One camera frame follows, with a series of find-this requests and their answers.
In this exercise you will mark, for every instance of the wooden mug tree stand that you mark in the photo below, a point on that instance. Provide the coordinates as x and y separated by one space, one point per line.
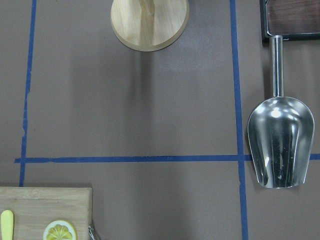
149 25

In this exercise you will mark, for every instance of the metal scoop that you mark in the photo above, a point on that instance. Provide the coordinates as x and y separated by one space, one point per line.
280 131

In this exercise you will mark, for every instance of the double lemon slice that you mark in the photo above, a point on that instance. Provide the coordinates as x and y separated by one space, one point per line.
59 230

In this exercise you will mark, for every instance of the wooden cutting board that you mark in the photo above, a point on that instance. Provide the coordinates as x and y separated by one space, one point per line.
35 207

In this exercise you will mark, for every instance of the yellow plastic knife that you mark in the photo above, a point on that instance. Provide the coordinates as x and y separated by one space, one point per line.
7 225

